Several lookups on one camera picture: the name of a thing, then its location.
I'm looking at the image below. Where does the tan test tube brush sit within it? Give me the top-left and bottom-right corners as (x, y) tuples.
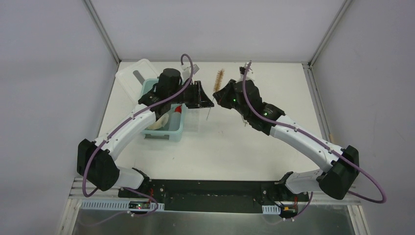
(205, 68), (226, 121)

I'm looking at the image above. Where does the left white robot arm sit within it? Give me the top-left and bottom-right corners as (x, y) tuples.
(76, 66), (214, 198)

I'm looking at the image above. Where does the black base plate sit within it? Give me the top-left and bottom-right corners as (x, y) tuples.
(137, 179), (309, 214)

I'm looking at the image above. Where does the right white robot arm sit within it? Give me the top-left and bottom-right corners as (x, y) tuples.
(213, 79), (359, 201)

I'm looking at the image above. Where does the white slotted cable duct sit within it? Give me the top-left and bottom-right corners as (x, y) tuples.
(80, 199), (164, 212)

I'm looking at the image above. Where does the teal storage bin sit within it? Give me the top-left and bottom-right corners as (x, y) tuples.
(140, 78), (188, 142)

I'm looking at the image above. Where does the red cap wash bottle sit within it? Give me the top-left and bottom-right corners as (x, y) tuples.
(168, 105), (182, 131)

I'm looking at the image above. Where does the clear test tube rack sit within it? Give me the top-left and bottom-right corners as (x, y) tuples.
(184, 109), (200, 132)

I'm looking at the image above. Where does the beige sponge block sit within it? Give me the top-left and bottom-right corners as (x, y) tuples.
(151, 113), (169, 130)

